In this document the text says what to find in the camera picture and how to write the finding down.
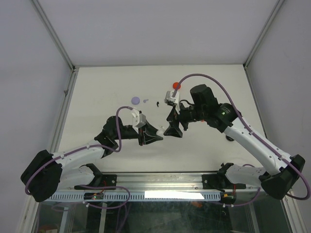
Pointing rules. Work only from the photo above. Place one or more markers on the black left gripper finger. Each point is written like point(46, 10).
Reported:
point(150, 130)
point(148, 139)

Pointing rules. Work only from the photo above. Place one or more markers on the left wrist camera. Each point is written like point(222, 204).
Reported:
point(138, 120)

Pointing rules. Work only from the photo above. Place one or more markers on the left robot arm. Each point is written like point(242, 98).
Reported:
point(51, 172)

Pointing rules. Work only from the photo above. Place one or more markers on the white earbud charging case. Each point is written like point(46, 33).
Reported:
point(160, 132)

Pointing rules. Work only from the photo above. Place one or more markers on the aluminium enclosure frame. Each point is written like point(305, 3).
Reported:
point(157, 7)

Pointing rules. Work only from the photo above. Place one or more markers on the orange earbud charging case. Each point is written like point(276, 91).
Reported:
point(176, 86)

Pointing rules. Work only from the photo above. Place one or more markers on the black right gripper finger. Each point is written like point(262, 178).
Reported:
point(173, 129)
point(171, 116)

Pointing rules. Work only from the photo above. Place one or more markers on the black earbud charging case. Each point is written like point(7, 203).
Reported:
point(229, 138)

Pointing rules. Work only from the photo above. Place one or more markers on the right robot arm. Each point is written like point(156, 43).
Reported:
point(279, 170)

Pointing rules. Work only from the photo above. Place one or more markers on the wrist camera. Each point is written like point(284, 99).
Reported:
point(138, 120)
point(172, 97)

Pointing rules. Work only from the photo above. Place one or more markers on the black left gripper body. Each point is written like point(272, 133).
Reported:
point(130, 134)

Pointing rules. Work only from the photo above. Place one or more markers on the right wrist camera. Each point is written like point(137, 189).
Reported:
point(172, 97)

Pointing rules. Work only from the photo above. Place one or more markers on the purple earbud charging case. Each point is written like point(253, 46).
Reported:
point(135, 100)

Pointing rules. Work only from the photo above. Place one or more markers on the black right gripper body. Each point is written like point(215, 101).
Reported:
point(189, 114)

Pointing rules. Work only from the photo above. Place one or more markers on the aluminium mounting rail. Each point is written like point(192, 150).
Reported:
point(176, 181)

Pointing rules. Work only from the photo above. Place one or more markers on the white slotted cable duct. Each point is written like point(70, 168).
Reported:
point(135, 196)

